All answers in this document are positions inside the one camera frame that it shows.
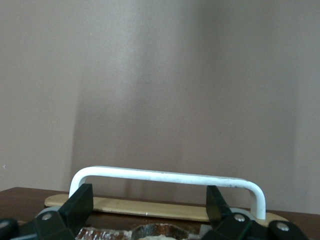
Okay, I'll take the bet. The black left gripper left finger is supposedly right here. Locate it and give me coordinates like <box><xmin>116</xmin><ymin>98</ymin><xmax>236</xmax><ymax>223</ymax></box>
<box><xmin>0</xmin><ymin>183</ymin><xmax>94</xmax><ymax>240</ymax></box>

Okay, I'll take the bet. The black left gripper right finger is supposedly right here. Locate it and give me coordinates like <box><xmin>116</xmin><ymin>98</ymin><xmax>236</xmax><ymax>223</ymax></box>
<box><xmin>199</xmin><ymin>185</ymin><xmax>310</xmax><ymax>240</ymax></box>

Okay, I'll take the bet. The wooden drawer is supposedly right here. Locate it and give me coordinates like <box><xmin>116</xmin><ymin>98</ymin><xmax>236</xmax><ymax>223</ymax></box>
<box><xmin>0</xmin><ymin>186</ymin><xmax>320</xmax><ymax>240</ymax></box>

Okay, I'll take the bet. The white metal drawer handle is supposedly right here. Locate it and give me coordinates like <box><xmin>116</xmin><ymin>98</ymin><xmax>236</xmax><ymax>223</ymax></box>
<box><xmin>68</xmin><ymin>165</ymin><xmax>266</xmax><ymax>221</ymax></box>

